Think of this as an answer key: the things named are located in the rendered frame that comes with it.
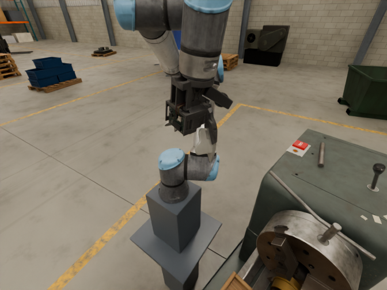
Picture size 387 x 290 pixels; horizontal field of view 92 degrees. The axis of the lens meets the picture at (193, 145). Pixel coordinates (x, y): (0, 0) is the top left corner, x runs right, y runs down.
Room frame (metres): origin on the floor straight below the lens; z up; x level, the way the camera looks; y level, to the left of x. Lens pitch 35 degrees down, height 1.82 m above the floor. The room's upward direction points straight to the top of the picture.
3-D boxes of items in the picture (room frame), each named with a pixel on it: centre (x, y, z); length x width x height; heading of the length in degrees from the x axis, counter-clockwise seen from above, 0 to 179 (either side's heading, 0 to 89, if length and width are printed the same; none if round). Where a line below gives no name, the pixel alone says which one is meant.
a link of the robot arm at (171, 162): (0.64, 0.09, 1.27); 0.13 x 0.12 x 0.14; 86
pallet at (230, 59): (8.56, -1.33, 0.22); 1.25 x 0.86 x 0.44; 152
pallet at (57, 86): (5.93, 4.31, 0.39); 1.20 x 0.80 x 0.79; 157
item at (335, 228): (0.31, -0.41, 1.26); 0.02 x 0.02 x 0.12
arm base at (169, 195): (0.64, 0.10, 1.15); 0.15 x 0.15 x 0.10
